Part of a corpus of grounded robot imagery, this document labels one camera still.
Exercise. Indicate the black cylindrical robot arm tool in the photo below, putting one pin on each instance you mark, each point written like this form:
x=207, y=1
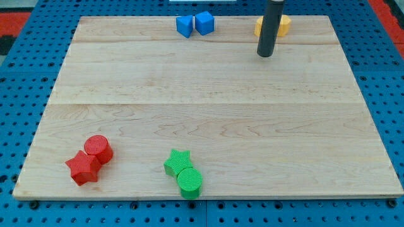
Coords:
x=269, y=28

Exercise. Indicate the blue cube block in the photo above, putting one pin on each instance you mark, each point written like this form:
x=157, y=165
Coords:
x=204, y=23

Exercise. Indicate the green star block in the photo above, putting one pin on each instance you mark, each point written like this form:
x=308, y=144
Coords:
x=177, y=162

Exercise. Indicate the green cylinder block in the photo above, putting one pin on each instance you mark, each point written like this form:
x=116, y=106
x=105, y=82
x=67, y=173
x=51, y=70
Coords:
x=190, y=181

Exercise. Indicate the blue triangular prism block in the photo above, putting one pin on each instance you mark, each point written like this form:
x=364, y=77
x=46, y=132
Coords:
x=184, y=25

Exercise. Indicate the light wooden board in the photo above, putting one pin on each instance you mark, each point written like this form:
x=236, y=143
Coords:
x=290, y=126

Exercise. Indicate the red cylinder block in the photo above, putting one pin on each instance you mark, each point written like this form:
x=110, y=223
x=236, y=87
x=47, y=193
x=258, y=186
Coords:
x=99, y=146

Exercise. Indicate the yellow hexagon block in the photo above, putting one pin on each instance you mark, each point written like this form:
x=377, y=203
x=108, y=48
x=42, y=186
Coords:
x=284, y=27

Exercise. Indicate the red star block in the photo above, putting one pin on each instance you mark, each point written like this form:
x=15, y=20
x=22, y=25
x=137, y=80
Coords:
x=83, y=168

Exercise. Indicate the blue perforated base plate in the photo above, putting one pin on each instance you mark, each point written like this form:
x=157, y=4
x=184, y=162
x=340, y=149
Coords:
x=31, y=67

